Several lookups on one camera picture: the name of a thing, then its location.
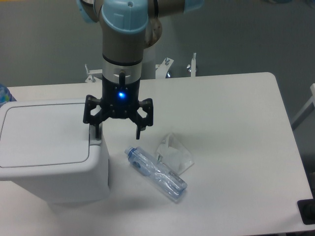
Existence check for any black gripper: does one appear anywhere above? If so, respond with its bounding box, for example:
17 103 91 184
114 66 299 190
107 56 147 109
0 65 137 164
82 78 155 141

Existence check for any white push-button trash can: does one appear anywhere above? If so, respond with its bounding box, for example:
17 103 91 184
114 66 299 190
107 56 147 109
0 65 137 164
0 99 110 204

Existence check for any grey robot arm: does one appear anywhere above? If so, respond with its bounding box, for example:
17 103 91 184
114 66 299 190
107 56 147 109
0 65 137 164
76 0 204 140

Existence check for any crumpled white plastic wrapper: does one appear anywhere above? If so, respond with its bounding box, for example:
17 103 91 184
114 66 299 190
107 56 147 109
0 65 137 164
156 133 194 176

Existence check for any clear plastic water bottle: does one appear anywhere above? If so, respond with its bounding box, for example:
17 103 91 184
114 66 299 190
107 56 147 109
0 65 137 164
125 146 188 202

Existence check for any blue bottle at left edge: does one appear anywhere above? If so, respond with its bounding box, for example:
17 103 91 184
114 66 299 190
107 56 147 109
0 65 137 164
0 84 16 107

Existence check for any black block at table corner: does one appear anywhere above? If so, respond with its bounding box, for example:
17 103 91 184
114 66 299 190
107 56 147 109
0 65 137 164
297 199 315 225

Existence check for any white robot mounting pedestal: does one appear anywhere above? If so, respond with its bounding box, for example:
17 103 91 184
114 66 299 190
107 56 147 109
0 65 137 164
85 18 174 84

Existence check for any white upright bracket with bolt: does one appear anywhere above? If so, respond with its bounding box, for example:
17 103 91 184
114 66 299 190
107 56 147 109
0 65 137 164
187 52 197 77

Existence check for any white frame at right edge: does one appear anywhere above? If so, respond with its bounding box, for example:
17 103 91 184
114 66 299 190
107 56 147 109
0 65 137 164
291 84 315 131

